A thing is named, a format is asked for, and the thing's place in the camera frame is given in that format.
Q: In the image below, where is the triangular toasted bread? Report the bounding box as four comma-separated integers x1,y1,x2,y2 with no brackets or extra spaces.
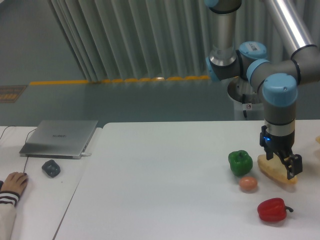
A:
257,154,298,185

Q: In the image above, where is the person's hand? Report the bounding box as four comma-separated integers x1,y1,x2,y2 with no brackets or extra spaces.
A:
0,172,26,197

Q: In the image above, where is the silver closed laptop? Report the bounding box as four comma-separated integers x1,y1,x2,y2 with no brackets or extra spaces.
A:
19,120,98,159

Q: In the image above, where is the pale corrugated curtain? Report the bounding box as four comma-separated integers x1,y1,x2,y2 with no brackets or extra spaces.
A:
46,0,320,84

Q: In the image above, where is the black cable on pedestal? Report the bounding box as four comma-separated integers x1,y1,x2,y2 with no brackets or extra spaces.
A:
241,93,248,120

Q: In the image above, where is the green bell pepper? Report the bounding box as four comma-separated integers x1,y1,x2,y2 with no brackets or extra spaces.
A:
228,150,253,177

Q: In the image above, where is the small dark grey device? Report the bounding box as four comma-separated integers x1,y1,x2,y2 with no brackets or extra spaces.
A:
41,159,61,178

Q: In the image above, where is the forearm in striped cuff sleeve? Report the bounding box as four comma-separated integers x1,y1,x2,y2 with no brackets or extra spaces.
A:
0,191,20,240

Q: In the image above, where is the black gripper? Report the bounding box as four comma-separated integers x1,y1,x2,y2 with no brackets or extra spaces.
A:
259,125,303,180

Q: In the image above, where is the brown egg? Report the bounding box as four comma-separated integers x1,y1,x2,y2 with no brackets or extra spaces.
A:
239,176,258,192

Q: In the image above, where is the white usb plug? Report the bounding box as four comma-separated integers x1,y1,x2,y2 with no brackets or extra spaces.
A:
81,152,92,157

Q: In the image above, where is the black mouse cable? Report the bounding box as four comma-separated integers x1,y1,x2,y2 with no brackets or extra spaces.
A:
0,125,38,175

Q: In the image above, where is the red bell pepper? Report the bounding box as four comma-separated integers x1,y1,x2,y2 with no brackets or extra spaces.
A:
257,197,294,223

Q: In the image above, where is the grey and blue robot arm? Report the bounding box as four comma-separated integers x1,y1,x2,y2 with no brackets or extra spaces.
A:
205,0,320,180

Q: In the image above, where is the wicker basket edge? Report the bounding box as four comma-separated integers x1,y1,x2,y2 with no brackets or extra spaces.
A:
315,136,320,144

